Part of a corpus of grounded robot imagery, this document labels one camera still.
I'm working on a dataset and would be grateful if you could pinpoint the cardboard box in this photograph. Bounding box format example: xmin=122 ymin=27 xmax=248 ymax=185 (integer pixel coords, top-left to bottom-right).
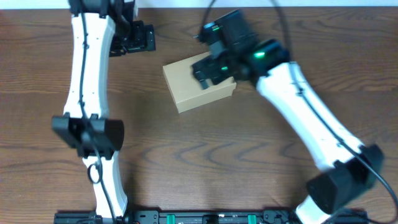
xmin=163 ymin=52 xmax=236 ymax=113

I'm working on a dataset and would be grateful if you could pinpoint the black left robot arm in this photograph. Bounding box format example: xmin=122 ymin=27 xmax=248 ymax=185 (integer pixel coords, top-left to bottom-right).
xmin=52 ymin=0 xmax=155 ymax=223

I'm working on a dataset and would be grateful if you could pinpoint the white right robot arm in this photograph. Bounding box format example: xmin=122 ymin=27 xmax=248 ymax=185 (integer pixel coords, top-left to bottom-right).
xmin=192 ymin=40 xmax=384 ymax=223

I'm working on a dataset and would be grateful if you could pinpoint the black mounting rail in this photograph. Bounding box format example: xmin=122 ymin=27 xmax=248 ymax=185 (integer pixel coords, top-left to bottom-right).
xmin=53 ymin=208 xmax=369 ymax=224

